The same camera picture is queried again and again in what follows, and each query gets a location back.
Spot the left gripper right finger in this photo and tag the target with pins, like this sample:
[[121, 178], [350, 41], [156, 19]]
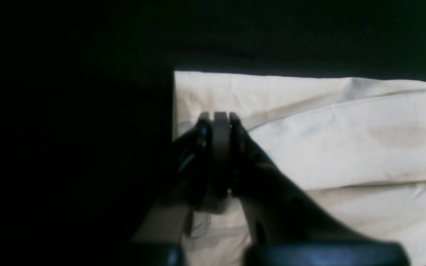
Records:
[[287, 227]]

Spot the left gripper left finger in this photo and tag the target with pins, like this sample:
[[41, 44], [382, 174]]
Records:
[[181, 183]]

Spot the cream white T-shirt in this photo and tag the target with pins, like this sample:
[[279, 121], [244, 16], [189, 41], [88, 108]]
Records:
[[357, 146]]

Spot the black table cloth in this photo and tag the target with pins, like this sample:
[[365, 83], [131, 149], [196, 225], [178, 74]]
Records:
[[86, 90]]

